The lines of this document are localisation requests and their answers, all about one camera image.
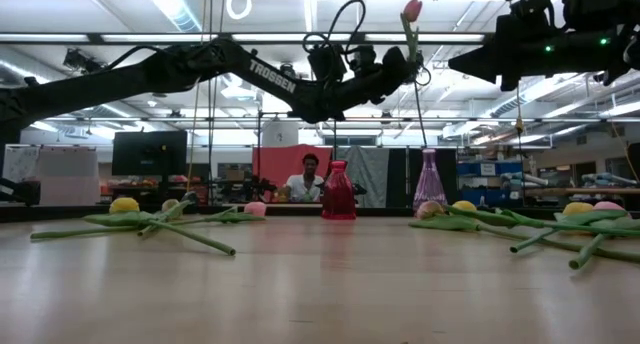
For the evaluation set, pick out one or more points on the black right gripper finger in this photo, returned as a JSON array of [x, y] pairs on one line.
[[487, 68], [482, 51]]

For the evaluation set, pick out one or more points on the yellow artificial tulip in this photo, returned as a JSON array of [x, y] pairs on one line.
[[124, 205], [464, 206]]

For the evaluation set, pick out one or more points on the pale pink artificial tulip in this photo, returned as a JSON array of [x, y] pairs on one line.
[[170, 205]]

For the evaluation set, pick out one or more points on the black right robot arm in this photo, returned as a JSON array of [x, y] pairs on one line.
[[600, 14]]

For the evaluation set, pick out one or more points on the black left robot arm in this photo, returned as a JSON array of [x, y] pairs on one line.
[[150, 74]]

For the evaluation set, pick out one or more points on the red glass vase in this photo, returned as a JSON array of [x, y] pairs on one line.
[[338, 194]]

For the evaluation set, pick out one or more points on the purple glass vase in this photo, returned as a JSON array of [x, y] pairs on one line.
[[429, 189]]

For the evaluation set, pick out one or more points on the grey cloth backdrop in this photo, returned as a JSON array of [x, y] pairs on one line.
[[367, 174]]

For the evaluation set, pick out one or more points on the black curtain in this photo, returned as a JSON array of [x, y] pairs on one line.
[[400, 179]]

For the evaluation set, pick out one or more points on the blue storage bins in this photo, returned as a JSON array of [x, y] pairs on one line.
[[470, 169]]

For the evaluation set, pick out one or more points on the person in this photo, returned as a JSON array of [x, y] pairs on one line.
[[305, 186]]

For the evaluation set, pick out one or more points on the red cloth backdrop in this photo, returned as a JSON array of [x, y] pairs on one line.
[[275, 164]]

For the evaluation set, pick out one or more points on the wooden workbench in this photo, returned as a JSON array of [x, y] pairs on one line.
[[600, 190]]

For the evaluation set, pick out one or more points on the black monitor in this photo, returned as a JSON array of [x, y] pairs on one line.
[[149, 152]]

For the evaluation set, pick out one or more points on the pale pink board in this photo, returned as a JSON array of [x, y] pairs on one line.
[[67, 179]]

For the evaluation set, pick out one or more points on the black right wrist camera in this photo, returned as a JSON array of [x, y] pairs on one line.
[[530, 11]]

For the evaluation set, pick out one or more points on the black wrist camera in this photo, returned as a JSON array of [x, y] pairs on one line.
[[530, 11], [325, 61]]

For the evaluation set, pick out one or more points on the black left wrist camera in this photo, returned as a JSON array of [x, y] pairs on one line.
[[325, 61]]

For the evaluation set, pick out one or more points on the black aluminium table frame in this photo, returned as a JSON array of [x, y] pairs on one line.
[[380, 211]]

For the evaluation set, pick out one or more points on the black ceiling camera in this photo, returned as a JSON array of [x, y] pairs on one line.
[[80, 59]]

